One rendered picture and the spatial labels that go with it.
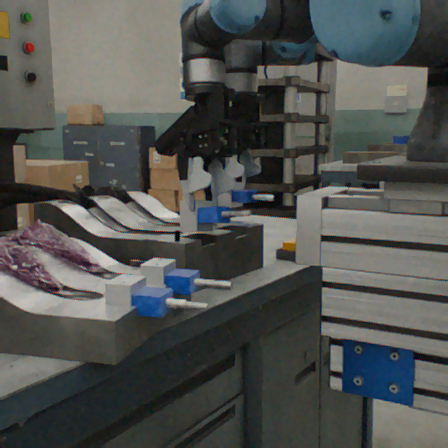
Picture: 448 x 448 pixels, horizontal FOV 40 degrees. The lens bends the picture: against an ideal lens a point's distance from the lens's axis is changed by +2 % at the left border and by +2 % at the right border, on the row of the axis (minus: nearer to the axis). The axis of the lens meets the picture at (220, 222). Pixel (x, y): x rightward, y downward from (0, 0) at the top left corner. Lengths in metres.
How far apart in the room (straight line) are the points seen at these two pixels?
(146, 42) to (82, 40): 1.03
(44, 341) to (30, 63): 1.23
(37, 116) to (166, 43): 6.65
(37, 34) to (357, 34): 1.38
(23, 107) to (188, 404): 1.09
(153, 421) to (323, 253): 0.41
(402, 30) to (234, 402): 0.78
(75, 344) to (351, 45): 0.46
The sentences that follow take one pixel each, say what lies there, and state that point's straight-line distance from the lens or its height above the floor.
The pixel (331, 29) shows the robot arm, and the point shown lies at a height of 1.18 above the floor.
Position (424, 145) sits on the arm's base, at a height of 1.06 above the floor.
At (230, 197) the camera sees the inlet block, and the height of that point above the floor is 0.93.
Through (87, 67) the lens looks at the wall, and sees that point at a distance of 9.10.
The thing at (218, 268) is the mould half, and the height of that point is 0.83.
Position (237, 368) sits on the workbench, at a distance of 1.18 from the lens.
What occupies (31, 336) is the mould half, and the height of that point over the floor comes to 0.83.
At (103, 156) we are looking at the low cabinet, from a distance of 8.31.
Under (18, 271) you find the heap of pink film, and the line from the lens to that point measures 0.86.
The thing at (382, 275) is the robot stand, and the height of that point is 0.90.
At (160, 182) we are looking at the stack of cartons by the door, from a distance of 8.05.
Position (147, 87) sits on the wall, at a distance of 8.56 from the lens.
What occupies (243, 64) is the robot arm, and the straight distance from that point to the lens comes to 1.31.
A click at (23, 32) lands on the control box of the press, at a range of 1.89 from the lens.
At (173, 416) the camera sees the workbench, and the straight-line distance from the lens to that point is 1.05.
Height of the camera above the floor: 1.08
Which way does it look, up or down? 9 degrees down
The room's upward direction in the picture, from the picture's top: straight up
